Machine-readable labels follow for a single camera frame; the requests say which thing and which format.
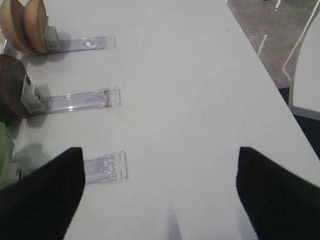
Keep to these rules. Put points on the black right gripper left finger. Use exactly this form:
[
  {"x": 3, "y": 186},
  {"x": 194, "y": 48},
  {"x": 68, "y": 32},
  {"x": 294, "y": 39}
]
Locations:
[{"x": 42, "y": 205}]

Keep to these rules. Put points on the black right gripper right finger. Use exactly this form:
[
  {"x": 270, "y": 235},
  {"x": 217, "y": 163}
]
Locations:
[{"x": 279, "y": 204}]

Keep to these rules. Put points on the green lettuce leaf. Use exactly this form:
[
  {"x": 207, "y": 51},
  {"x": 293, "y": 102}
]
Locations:
[{"x": 6, "y": 153}]

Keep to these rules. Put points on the right brown meat patty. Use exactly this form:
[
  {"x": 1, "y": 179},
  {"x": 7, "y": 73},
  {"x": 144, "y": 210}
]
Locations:
[{"x": 12, "y": 76}]

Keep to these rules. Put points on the grey patty pusher block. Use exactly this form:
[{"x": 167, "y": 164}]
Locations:
[{"x": 32, "y": 98}]

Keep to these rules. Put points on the grey bun pusher block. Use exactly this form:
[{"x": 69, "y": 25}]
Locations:
[{"x": 51, "y": 38}]

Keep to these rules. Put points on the right top bun half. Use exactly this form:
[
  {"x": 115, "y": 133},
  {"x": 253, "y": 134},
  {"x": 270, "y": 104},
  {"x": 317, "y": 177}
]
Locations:
[{"x": 35, "y": 21}]

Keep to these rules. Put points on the bun half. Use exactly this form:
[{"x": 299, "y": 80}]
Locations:
[
  {"x": 35, "y": 21},
  {"x": 12, "y": 25}
]

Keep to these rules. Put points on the left top bun half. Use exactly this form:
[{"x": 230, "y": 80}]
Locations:
[{"x": 12, "y": 25}]

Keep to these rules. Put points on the clear lettuce holder rail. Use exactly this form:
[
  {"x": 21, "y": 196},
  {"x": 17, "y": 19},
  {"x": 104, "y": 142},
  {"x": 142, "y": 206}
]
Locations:
[{"x": 106, "y": 168}]

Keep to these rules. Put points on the clear patty holder rail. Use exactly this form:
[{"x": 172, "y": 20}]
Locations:
[{"x": 102, "y": 98}]

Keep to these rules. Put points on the right long clear front rail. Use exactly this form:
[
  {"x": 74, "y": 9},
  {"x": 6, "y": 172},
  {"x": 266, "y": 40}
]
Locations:
[{"x": 9, "y": 50}]

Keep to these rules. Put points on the clear top bun holder rail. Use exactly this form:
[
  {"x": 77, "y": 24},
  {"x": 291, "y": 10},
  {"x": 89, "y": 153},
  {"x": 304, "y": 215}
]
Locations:
[{"x": 85, "y": 44}]

